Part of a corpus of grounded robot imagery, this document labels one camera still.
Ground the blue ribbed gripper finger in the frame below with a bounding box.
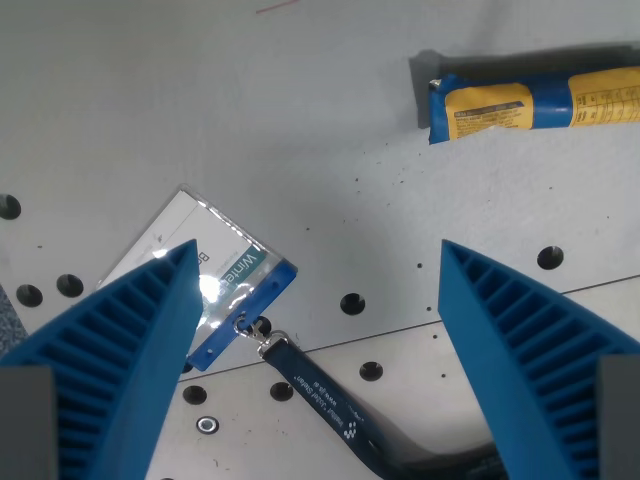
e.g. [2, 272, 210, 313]
[0, 238, 204, 480]
[437, 238, 640, 480]

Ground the clear name badge holder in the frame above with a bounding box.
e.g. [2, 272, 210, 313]
[94, 183, 298, 373]

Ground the blue and yellow snack packet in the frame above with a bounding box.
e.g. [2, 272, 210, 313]
[427, 66, 640, 146]

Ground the dark blue printed lanyard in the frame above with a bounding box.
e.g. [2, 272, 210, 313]
[232, 313, 510, 480]

